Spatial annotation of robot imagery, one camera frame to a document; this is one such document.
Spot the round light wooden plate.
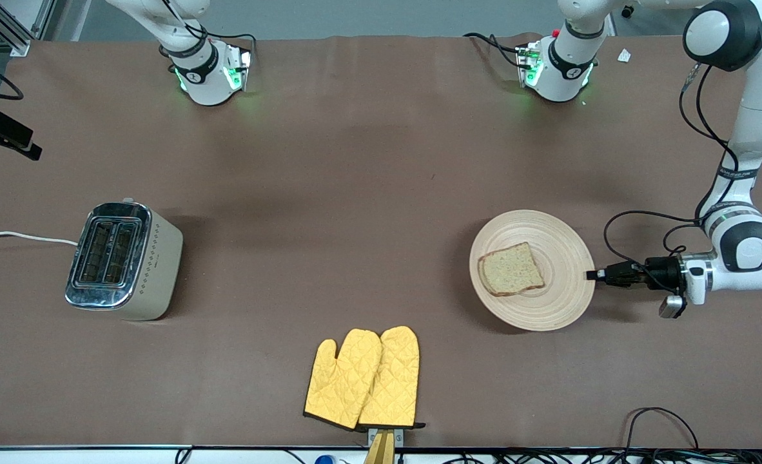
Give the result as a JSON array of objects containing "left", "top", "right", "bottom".
[{"left": 469, "top": 209, "right": 596, "bottom": 332}]

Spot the slice of bread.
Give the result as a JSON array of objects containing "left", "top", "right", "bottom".
[{"left": 477, "top": 242, "right": 546, "bottom": 298}]

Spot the silver two-slot toaster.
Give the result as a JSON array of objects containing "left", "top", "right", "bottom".
[{"left": 64, "top": 197, "right": 184, "bottom": 322}]

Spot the yellow quilted oven mitt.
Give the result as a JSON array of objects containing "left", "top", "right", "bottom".
[
  {"left": 357, "top": 325, "right": 427, "bottom": 430},
  {"left": 303, "top": 329, "right": 383, "bottom": 431}
]

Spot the brown table cover sheet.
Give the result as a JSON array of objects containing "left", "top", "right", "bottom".
[{"left": 0, "top": 32, "right": 762, "bottom": 450}]

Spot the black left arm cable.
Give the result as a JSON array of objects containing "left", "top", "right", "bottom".
[{"left": 603, "top": 61, "right": 743, "bottom": 294}]

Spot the white toaster power cord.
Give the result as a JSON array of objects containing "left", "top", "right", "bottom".
[{"left": 0, "top": 231, "right": 80, "bottom": 247}]

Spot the aluminium frame profile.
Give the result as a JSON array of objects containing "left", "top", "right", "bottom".
[{"left": 0, "top": 0, "right": 56, "bottom": 57}]

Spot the looped black cable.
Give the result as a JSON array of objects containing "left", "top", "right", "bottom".
[{"left": 623, "top": 407, "right": 701, "bottom": 452}]

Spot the black cable bundle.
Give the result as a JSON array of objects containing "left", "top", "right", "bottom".
[{"left": 397, "top": 448, "right": 762, "bottom": 464}]

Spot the black right base cable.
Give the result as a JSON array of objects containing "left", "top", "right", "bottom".
[{"left": 159, "top": 0, "right": 257, "bottom": 72}]

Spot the black base cable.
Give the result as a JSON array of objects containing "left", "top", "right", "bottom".
[
  {"left": 159, "top": 0, "right": 257, "bottom": 72},
  {"left": 463, "top": 32, "right": 525, "bottom": 69}
]

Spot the black left base cable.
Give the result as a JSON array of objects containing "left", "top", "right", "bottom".
[{"left": 463, "top": 32, "right": 525, "bottom": 69}]

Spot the grey metal bracket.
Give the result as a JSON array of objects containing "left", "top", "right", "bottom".
[{"left": 367, "top": 427, "right": 405, "bottom": 447}]

